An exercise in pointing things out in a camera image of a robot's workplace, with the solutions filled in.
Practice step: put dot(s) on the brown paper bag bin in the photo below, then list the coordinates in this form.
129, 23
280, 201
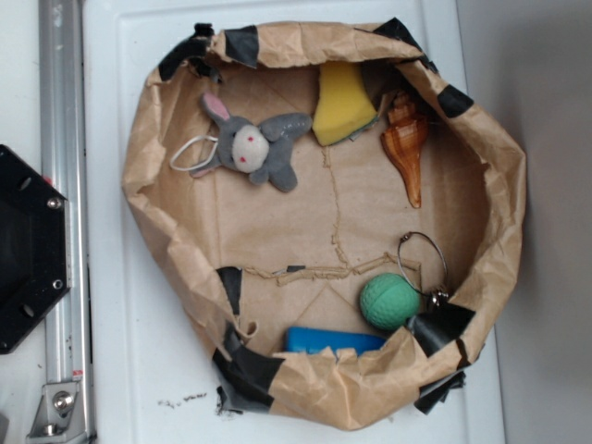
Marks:
250, 261

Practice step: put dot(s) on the gray plush bunny toy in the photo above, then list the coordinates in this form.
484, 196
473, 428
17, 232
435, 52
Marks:
262, 152

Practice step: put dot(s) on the blue rectangular block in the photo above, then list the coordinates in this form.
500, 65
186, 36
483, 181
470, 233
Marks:
313, 340

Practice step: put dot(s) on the green golf ball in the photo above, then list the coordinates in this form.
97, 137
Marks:
387, 301

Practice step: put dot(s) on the yellow sponge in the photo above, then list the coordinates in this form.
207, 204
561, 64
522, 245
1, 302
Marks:
344, 106

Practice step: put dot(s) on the orange spiral seashell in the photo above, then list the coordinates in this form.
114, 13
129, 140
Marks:
403, 141

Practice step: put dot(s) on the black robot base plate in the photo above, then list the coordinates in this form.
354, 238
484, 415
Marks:
34, 264

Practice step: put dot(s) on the metal corner bracket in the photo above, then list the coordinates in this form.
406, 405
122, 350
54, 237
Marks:
59, 417

